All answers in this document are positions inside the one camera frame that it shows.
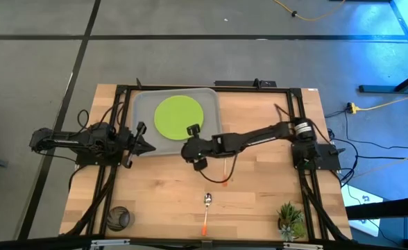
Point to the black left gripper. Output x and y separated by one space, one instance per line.
129 146

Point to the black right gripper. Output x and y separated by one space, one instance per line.
193 147

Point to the grey plastic tray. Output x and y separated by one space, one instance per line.
141 104

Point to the dark patterned glass cup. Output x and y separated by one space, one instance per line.
120 218

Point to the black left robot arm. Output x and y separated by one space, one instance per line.
68 140

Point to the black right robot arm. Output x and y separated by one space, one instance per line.
259 133

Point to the green round plate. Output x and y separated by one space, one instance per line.
176 114

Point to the green succulent plant pot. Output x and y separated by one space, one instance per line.
290 220

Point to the white printed box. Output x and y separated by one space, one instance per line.
363 199

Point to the black stand beam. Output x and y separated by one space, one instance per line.
388 208

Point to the black aluminium table frame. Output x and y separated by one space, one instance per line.
207 89

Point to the black bracket bar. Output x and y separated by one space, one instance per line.
242 83

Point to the silver metal bracket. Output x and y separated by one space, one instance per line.
110 242
303 246

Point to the blue metal table frame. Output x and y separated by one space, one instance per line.
381 89

